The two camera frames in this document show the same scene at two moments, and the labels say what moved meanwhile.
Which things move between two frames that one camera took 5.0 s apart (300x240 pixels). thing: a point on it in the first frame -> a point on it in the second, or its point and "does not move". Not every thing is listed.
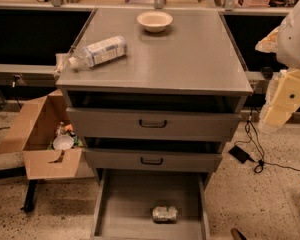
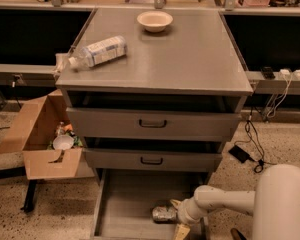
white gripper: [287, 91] -> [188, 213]
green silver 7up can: [163, 214] does not move
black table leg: [30, 198] does not move
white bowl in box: [63, 142] does not move
